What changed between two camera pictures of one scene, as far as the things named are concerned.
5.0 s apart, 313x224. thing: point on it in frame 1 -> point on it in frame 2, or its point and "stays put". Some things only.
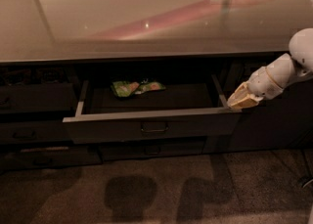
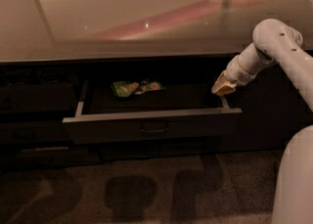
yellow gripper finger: (243, 98) -> (223, 86)
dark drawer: (34, 131) stays put
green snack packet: (124, 88) stays put
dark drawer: (185, 109) stays put
